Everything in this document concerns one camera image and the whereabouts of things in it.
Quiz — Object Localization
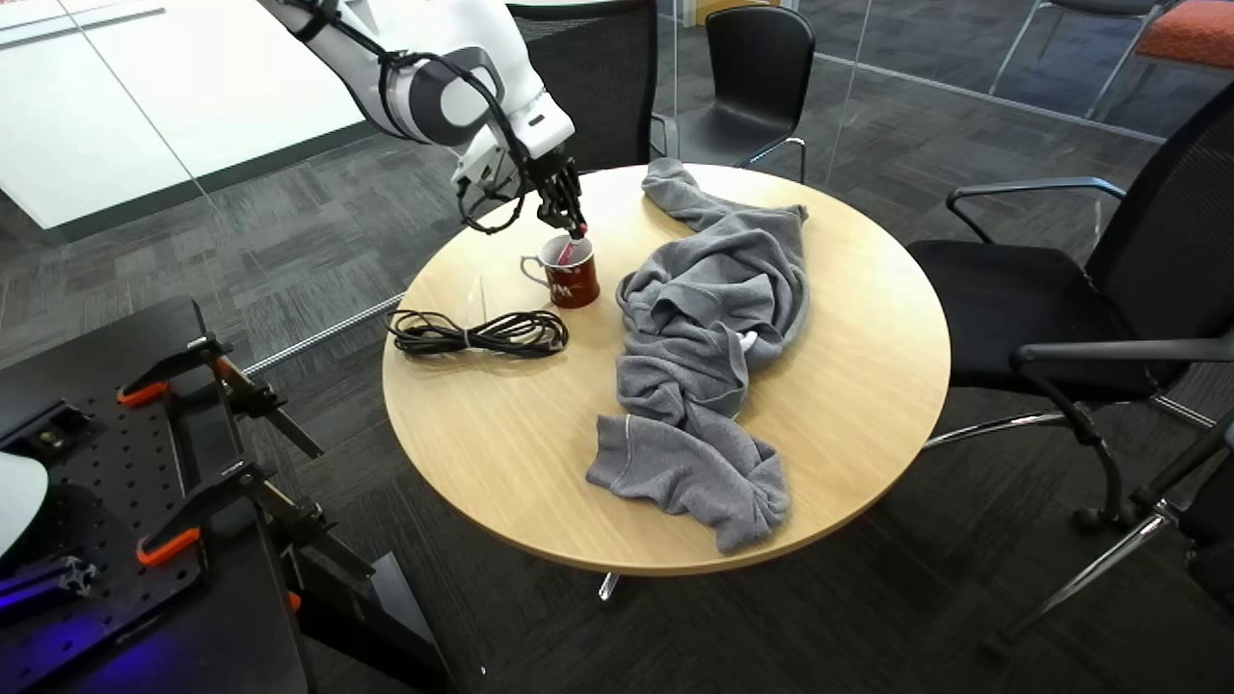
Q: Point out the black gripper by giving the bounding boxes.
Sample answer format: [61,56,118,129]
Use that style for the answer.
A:
[523,152,592,242]

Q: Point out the red mug white inside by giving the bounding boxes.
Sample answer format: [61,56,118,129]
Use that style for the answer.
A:
[518,232,605,314]

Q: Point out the black mesh office chair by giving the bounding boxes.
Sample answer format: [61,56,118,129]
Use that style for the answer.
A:
[649,4,821,184]
[504,0,664,177]

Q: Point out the grey sweater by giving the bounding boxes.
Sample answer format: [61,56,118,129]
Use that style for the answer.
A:
[581,160,818,560]

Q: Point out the black office chair with armrests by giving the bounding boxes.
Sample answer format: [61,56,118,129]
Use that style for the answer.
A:
[902,79,1234,536]

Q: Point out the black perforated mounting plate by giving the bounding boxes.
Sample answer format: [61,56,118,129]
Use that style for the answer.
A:
[0,398,216,694]

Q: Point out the orange bench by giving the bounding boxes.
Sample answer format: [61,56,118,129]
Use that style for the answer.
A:
[1135,0,1234,74]

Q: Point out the black office chair chrome legs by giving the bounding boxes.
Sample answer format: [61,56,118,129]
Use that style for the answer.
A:
[995,404,1234,658]

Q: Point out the black coiled cable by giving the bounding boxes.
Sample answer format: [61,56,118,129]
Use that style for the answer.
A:
[383,305,574,364]

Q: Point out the black clamp orange handle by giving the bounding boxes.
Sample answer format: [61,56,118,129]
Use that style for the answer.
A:
[132,458,379,584]
[110,331,324,458]

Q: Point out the small black mounting bracket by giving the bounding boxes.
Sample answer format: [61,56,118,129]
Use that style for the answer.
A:
[0,552,105,610]
[28,422,75,458]

